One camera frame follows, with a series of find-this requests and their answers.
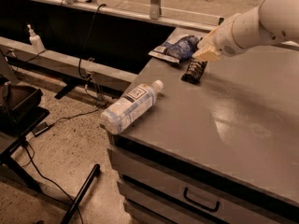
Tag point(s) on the white gripper with vent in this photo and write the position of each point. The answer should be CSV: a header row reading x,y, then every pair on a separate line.
x,y
224,41

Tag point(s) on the black rxbar chocolate wrapper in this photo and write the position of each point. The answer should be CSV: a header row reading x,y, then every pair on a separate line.
x,y
194,71

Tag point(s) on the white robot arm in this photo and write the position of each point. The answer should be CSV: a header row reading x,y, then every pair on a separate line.
x,y
270,23

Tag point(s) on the blue chip bag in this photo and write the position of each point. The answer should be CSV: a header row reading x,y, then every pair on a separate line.
x,y
177,49

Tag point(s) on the clear plastic water bottle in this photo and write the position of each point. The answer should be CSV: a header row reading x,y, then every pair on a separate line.
x,y
131,106

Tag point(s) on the grey drawer cabinet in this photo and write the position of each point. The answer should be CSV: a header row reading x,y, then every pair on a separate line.
x,y
152,184

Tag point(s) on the white pump sanitizer bottle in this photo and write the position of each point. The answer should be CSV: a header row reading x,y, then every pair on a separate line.
x,y
35,40

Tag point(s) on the grey metal upright bracket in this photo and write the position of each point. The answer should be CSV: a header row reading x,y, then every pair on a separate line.
x,y
155,9

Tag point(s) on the black drawer handle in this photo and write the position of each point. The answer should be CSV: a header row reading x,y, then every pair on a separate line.
x,y
201,201

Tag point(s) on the grey metal rail beam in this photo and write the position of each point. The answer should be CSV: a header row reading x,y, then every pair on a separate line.
x,y
106,76

